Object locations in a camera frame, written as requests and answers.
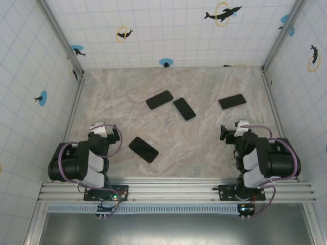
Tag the black screen smartphone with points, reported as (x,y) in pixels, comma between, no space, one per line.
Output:
(143,149)
(232,101)
(159,100)
(184,109)

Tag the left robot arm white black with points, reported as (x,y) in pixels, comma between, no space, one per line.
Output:
(66,163)

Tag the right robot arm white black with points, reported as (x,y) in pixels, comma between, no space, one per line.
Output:
(281,163)

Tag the small black controller board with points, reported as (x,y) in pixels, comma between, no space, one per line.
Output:
(104,209)
(246,209)

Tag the grey metal panel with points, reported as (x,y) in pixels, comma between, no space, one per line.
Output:
(178,229)

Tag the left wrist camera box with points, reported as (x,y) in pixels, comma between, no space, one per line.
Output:
(99,129)

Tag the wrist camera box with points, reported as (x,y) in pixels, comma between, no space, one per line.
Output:
(240,129)
(99,129)

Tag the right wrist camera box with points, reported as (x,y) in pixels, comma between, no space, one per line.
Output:
(240,129)

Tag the aluminium side rail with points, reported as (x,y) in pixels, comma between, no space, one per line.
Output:
(73,112)
(276,112)

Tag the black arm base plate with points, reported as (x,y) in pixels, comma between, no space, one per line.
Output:
(224,191)
(122,187)

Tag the aluminium mounting rail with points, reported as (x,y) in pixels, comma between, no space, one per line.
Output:
(173,189)

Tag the aluminium corner post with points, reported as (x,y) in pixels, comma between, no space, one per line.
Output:
(61,38)
(281,38)

